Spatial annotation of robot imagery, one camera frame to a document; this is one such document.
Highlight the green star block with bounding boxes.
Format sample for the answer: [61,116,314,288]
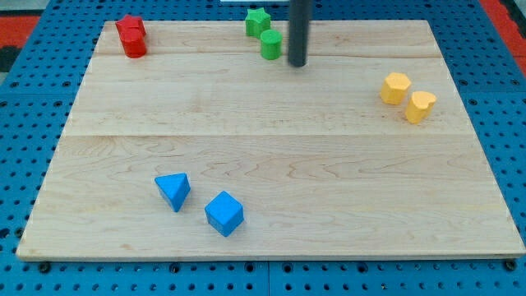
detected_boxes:
[245,7,271,39]

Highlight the red star block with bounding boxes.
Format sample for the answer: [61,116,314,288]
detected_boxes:
[115,14,146,36]

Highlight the light wooden board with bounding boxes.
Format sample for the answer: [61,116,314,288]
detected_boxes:
[16,20,525,261]

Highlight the blue cube block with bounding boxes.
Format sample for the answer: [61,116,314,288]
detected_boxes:
[205,191,244,237]

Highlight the blue triangle block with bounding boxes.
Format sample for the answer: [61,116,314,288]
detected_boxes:
[155,173,191,212]

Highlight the green cylinder block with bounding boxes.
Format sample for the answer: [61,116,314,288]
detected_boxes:
[260,29,283,60]

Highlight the yellow hexagon block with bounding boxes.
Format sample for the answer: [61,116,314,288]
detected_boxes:
[380,72,412,105]

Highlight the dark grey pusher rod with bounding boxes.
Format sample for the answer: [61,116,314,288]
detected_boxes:
[288,0,312,67]

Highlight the yellow heart block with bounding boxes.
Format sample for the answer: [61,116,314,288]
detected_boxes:
[404,91,436,124]

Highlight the red cylinder block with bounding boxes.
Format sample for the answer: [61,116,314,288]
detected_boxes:
[119,28,147,58]

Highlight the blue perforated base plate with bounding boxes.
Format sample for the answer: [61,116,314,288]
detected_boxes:
[1,0,525,295]

